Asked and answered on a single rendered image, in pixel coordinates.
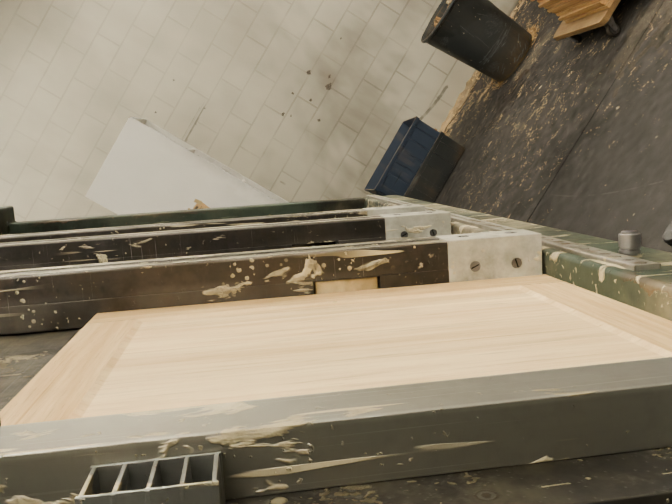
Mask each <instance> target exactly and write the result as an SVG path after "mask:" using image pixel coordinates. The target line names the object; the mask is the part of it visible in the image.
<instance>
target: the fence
mask: <svg viewBox="0 0 672 504"><path fill-rule="evenodd" d="M665 447H672V357H666V358H656V359H646V360H636V361H627V362H617V363H607V364H598V365H588V366H578V367H569V368H559V369H549V370H540V371H530V372H520V373H511V374H501V375H491V376H482V377H472V378H462V379H453V380H443V381H433V382H424V383H414V384H404V385H395V386H385V387H375V388H366V389H356V390H346V391H337V392H327V393H317V394H307V395H298V396H288V397H278V398H269V399H259V400H249V401H240V402H230V403H220V404H211V405H201V406H191V407H182V408H172V409H162V410H153V411H143V412H133V413H124V414H114V415H104V416H95V417H85V418H75V419H66V420H56V421H46V422H37V423H27V424H17V425H8V426H1V427H0V504H75V500H74V499H75V497H76V496H79V494H80V492H81V490H82V488H83V486H84V484H85V482H86V480H87V478H88V476H89V474H90V472H91V470H90V467H91V466H93V465H102V464H111V463H120V462H129V461H138V460H147V459H156V458H165V457H174V456H183V455H191V454H200V453H209V452H218V451H221V455H222V466H223V477H224V488H225V499H226V500H229V499H238V498H246V497H254V496H263V495H271V494H279V493H288V492H296V491H305V490H313V489H321V488H330V487H338V486H347V485H355V484H363V483H372V482H380V481H389V480H397V479H405V478H414V477H422V476H430V475H439V474H447V473H456V472H464V471H472V470H481V469H489V468H498V467H506V466H514V465H523V464H531V463H540V462H548V461H556V460H565V459H573V458H581V457H590V456H598V455H607V454H615V453H623V452H632V451H640V450H649V449H657V448H665Z"/></svg>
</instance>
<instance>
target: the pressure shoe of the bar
mask: <svg viewBox="0 0 672 504"><path fill-rule="evenodd" d="M313 286H314V294H324V293H336V292H347V291H359V290H370V289H378V278H377V277H366V278H354V279H342V280H331V281H319V282H313Z"/></svg>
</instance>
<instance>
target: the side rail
mask: <svg viewBox="0 0 672 504"><path fill-rule="evenodd" d="M365 201H366V200H365V198H361V197H359V198H345V199H331V200H316V201H302V202H288V203H274V204H260V205H246V206H232V207H218V208H204V209H190V210H176V211H162V212H148V213H134V214H120V215H106V216H92V217H78V218H64V219H50V220H36V221H22V222H14V223H11V224H8V226H9V227H10V234H22V233H36V232H50V231H63V230H77V229H91V228H104V227H118V226H131V225H145V224H159V223H172V222H186V221H200V220H213V219H227V218H241V217H254V216H268V215H282V214H295V213H309V212H323V211H336V210H350V209H363V208H365Z"/></svg>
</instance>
